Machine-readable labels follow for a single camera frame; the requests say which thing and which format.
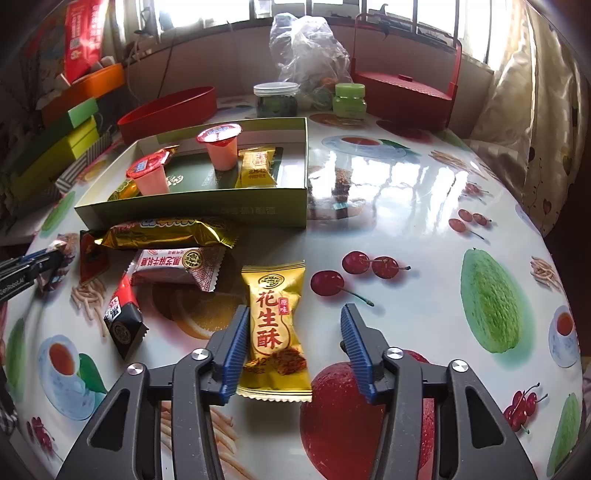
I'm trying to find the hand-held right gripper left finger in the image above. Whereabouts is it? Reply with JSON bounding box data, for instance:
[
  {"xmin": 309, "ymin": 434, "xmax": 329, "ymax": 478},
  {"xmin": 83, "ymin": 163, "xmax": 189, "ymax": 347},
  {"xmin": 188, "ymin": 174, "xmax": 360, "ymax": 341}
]
[{"xmin": 55, "ymin": 305, "xmax": 251, "ymax": 480}]

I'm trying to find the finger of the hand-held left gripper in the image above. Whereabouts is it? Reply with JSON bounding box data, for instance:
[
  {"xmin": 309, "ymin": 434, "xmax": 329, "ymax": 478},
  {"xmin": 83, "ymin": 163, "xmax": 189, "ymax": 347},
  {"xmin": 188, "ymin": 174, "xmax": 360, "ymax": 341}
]
[
  {"xmin": 27, "ymin": 260, "xmax": 64, "ymax": 290},
  {"xmin": 0, "ymin": 248, "xmax": 62, "ymax": 274}
]

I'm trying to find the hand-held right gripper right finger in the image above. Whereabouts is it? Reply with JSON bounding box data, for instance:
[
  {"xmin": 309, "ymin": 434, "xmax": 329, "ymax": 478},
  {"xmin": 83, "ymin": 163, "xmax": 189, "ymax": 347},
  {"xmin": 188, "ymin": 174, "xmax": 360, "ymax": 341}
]
[{"xmin": 340, "ymin": 304, "xmax": 539, "ymax": 480}]

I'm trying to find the white red snack packet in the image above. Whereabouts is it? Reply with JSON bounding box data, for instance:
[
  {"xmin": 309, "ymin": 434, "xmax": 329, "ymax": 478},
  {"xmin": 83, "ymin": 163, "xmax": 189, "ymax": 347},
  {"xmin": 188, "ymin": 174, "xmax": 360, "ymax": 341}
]
[
  {"xmin": 39, "ymin": 233, "xmax": 80, "ymax": 291},
  {"xmin": 126, "ymin": 247, "xmax": 227, "ymax": 294}
]

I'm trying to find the yellow gold candy packet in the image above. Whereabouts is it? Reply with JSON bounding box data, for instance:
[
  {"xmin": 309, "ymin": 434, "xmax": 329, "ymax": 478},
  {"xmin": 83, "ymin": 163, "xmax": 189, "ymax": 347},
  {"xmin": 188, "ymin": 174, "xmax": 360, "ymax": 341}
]
[
  {"xmin": 235, "ymin": 261, "xmax": 315, "ymax": 403},
  {"xmin": 235, "ymin": 147, "xmax": 279, "ymax": 189}
]

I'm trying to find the red triangular snack packet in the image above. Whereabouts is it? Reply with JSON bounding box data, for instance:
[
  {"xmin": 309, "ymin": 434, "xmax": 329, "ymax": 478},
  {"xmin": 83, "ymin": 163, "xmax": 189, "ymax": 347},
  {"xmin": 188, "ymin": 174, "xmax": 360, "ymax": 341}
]
[{"xmin": 78, "ymin": 229, "xmax": 112, "ymax": 284}]

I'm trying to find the red black snack packet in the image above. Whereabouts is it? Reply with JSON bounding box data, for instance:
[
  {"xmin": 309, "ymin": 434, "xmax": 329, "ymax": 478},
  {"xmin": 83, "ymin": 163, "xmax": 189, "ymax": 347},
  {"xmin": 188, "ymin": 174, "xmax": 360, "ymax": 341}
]
[{"xmin": 102, "ymin": 272, "xmax": 149, "ymax": 361}]

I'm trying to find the pink jelly cup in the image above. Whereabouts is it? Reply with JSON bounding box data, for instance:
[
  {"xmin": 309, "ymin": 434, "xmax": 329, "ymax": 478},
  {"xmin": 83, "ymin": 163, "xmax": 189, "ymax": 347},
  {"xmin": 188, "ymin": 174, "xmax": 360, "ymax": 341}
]
[
  {"xmin": 126, "ymin": 152, "xmax": 171, "ymax": 197},
  {"xmin": 196, "ymin": 124, "xmax": 244, "ymax": 172}
]

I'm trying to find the green cardboard box tray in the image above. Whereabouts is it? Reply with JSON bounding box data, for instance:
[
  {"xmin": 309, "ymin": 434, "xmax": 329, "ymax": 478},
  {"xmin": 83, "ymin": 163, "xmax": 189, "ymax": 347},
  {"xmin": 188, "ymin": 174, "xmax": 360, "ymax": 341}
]
[{"xmin": 74, "ymin": 117, "xmax": 309, "ymax": 232}]

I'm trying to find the black white striped box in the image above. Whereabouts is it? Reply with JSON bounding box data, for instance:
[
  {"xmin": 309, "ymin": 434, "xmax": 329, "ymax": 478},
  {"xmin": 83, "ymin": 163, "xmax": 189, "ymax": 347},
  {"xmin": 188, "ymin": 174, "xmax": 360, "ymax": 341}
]
[{"xmin": 54, "ymin": 131, "xmax": 114, "ymax": 195}]

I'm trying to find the yellow-green box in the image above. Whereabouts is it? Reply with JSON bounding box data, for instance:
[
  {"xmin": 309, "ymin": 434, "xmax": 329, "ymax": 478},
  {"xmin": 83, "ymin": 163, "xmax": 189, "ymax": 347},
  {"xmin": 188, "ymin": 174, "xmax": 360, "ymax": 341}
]
[{"xmin": 9, "ymin": 115, "xmax": 100, "ymax": 197}]

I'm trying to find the dark green box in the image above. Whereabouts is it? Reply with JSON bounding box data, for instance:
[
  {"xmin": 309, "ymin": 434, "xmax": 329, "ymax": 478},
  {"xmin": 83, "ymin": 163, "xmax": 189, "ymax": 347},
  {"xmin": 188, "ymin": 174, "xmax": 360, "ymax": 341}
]
[{"xmin": 39, "ymin": 98, "xmax": 100, "ymax": 139}]

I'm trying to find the orange box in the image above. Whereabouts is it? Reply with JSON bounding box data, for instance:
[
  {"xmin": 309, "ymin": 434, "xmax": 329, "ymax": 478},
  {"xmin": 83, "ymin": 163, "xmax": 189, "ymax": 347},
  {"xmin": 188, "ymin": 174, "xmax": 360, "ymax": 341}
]
[{"xmin": 41, "ymin": 64, "xmax": 126, "ymax": 127}]

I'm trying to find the white printed gift box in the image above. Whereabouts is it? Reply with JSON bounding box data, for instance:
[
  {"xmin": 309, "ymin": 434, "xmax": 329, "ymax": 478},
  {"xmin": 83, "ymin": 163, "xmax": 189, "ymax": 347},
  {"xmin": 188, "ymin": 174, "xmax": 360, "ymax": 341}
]
[{"xmin": 9, "ymin": 28, "xmax": 75, "ymax": 112}]

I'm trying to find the red oval bowl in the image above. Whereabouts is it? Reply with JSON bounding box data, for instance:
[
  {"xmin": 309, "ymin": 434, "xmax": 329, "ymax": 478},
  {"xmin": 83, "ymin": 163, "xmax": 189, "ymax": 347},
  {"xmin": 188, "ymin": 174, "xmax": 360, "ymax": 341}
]
[{"xmin": 117, "ymin": 86, "xmax": 218, "ymax": 145}]

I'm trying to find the red paper package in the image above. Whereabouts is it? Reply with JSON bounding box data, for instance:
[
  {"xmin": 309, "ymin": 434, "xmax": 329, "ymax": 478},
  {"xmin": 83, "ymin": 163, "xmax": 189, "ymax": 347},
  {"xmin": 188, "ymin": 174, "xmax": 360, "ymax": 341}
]
[{"xmin": 64, "ymin": 0, "xmax": 107, "ymax": 84}]

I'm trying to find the small green jar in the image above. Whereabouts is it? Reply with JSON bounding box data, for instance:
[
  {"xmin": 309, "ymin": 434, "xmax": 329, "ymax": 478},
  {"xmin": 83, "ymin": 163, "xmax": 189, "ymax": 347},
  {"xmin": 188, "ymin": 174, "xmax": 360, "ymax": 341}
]
[{"xmin": 332, "ymin": 83, "xmax": 368, "ymax": 117}]

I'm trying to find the clear jar with white lid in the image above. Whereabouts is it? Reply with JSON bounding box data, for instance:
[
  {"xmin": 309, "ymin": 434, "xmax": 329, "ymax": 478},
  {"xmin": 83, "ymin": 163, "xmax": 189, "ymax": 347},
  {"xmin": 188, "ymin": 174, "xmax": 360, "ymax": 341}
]
[{"xmin": 253, "ymin": 82, "xmax": 300, "ymax": 118}]

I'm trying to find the cream printed curtain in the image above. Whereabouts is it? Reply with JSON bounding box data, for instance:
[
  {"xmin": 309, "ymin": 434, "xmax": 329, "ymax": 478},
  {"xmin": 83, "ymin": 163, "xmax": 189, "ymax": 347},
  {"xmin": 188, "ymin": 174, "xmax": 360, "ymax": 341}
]
[{"xmin": 466, "ymin": 0, "xmax": 591, "ymax": 236}]

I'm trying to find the clear plastic bag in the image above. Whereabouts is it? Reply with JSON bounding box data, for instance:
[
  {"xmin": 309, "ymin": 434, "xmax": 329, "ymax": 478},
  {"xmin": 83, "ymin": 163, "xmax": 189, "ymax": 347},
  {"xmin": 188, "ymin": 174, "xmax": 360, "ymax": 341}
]
[{"xmin": 269, "ymin": 13, "xmax": 354, "ymax": 104}]

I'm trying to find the black cable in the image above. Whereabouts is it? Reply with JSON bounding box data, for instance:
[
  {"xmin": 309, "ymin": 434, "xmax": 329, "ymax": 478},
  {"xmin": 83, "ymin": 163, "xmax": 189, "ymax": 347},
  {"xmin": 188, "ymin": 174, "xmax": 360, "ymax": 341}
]
[{"xmin": 157, "ymin": 32, "xmax": 178, "ymax": 95}]

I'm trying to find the red basket with handle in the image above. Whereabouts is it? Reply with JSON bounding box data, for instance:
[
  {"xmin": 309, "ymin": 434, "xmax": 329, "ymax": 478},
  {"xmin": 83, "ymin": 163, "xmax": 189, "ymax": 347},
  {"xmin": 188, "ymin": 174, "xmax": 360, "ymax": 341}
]
[{"xmin": 350, "ymin": 12, "xmax": 462, "ymax": 130}]

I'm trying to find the window with metal frame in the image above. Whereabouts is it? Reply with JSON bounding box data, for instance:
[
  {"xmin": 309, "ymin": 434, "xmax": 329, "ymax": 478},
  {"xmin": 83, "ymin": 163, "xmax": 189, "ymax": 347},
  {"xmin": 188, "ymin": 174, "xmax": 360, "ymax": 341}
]
[{"xmin": 134, "ymin": 0, "xmax": 497, "ymax": 61}]

